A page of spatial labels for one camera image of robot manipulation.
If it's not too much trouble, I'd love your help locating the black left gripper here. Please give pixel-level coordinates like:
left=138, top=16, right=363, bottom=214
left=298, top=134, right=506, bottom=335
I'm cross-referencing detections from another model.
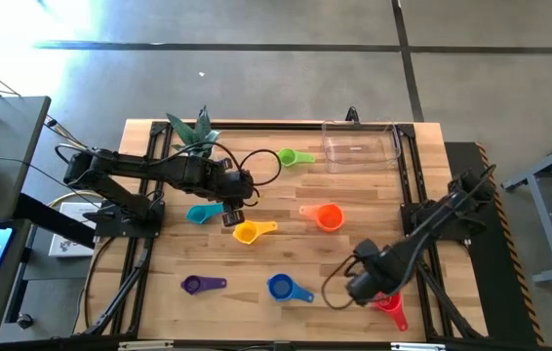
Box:
left=215, top=168, right=257, bottom=228

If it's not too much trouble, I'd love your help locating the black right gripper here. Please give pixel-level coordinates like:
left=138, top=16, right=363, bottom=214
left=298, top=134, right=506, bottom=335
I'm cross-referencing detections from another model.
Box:
left=346, top=248, right=404, bottom=307

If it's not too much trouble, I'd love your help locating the yellow measuring cup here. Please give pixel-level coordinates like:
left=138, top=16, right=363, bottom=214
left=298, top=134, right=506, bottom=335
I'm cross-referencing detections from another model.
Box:
left=232, top=219, right=279, bottom=246

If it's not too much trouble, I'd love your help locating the teal measuring cup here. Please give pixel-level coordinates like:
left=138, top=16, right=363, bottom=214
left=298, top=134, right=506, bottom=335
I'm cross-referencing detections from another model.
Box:
left=186, top=202, right=226, bottom=225

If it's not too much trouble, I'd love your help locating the red measuring cup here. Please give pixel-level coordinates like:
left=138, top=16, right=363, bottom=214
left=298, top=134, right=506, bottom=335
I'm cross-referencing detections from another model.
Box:
left=371, top=291, right=410, bottom=332

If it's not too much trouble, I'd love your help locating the orange measuring cup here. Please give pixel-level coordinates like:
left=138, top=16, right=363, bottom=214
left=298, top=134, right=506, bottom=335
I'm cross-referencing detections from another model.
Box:
left=298, top=202, right=346, bottom=233

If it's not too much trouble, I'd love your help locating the purple measuring cup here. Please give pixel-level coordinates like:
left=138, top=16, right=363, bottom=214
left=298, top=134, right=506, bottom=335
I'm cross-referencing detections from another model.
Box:
left=180, top=274, right=228, bottom=296

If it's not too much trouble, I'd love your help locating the green measuring cup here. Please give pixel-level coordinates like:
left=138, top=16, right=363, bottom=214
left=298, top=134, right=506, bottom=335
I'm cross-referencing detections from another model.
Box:
left=276, top=148, right=316, bottom=169

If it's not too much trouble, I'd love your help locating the blue measuring cup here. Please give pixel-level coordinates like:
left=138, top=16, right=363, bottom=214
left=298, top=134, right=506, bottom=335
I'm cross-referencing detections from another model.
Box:
left=266, top=273, right=315, bottom=304

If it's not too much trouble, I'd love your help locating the clear plastic basket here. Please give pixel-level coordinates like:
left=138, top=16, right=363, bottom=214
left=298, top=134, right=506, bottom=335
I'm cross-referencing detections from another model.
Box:
left=322, top=120, right=402, bottom=175

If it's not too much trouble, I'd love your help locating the green succulent plant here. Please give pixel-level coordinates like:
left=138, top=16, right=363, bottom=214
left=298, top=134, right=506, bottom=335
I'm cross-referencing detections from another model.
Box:
left=166, top=105, right=222, bottom=160

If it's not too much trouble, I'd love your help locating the black mat with hazard stripes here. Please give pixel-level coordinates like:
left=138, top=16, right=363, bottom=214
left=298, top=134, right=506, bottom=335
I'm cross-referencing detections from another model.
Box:
left=444, top=140, right=545, bottom=345

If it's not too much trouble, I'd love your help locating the white printed box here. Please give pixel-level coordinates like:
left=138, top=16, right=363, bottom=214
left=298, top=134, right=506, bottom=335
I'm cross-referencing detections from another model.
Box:
left=49, top=202, right=101, bottom=258

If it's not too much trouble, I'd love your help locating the grey desk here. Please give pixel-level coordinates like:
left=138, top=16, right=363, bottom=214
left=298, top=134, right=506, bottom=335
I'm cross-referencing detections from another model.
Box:
left=0, top=96, right=52, bottom=223

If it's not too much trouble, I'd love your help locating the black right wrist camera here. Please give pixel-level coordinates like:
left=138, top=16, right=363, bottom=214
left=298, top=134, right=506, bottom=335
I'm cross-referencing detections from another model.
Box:
left=353, top=237, right=380, bottom=260

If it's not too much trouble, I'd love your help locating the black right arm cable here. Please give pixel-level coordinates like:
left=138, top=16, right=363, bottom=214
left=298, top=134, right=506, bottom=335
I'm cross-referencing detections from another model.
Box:
left=321, top=253, right=360, bottom=311

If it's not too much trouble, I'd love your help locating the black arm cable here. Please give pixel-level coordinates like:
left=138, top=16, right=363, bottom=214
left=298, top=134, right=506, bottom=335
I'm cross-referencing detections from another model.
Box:
left=321, top=253, right=360, bottom=311
left=156, top=140, right=283, bottom=209

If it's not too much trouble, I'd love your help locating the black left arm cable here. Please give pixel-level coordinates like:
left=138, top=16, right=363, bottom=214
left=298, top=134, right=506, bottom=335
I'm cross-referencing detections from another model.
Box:
left=156, top=140, right=283, bottom=209

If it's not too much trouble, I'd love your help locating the silver hinge bracket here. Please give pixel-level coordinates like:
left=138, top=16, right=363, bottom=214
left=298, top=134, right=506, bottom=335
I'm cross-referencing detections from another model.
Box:
left=118, top=340, right=175, bottom=351
left=390, top=342, right=447, bottom=351

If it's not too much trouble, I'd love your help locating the black looped cable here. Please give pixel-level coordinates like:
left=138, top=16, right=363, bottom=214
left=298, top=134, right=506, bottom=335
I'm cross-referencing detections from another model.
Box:
left=83, top=237, right=114, bottom=329

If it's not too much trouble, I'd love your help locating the pale yellow cable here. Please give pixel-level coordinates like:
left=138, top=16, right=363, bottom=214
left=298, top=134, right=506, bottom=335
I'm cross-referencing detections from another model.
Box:
left=46, top=190, right=106, bottom=210

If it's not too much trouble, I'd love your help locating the grey metal table frame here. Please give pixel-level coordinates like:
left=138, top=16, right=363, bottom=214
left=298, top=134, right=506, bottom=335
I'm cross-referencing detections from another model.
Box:
left=501, top=127, right=552, bottom=286

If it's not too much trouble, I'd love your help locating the cable bundle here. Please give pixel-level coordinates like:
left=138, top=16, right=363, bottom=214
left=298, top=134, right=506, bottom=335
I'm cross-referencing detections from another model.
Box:
left=44, top=114, right=116, bottom=167

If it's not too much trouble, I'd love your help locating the black keyboard cable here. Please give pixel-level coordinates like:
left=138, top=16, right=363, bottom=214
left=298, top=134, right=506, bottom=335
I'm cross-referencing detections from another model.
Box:
left=0, top=154, right=85, bottom=197

